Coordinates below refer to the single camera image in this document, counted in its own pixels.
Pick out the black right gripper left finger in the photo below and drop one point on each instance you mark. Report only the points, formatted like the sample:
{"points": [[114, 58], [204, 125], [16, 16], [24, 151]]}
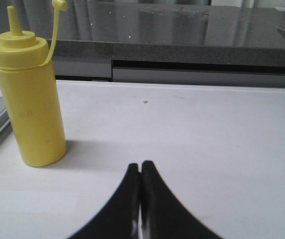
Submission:
{"points": [[119, 217]]}

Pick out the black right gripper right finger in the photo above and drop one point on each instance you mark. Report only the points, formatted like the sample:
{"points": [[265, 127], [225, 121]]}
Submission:
{"points": [[163, 216]]}

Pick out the yellow squeeze bottle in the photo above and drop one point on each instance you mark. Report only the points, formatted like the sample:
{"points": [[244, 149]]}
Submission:
{"points": [[29, 90]]}

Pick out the dark grey granite counter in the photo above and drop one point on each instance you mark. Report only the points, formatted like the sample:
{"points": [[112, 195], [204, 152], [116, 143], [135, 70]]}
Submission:
{"points": [[186, 42]]}

